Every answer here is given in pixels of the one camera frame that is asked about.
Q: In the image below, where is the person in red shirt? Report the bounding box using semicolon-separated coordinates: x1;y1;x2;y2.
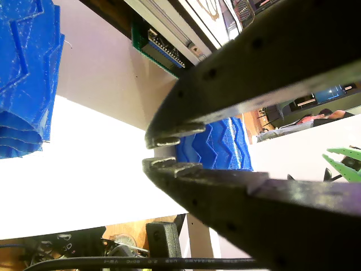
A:
295;108;355;127

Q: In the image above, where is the blue rover wheel with logo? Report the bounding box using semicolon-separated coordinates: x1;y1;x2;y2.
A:
175;117;254;172

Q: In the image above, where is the blue ridged rover wheel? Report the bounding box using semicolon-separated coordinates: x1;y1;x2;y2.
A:
0;0;65;160

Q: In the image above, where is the black usb camera cable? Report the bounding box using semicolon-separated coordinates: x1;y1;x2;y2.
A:
16;255;265;271

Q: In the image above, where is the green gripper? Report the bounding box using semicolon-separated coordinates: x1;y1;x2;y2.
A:
322;146;361;183

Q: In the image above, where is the wooden rover body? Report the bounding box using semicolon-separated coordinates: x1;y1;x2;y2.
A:
53;0;246;132

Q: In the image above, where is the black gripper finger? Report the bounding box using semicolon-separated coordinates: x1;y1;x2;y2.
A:
142;157;361;271
144;0;361;150

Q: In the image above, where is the blue computer monitor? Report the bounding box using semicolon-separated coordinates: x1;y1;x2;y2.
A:
311;84;347;104

